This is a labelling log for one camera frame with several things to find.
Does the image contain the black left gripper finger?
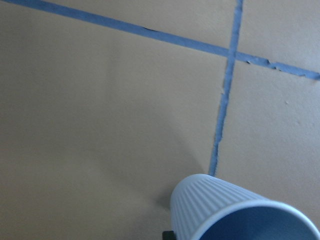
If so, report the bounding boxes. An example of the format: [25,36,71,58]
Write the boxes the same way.
[162,230,175,240]

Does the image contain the blue ribbed cup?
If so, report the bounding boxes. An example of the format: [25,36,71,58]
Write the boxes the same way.
[170,174,320,240]

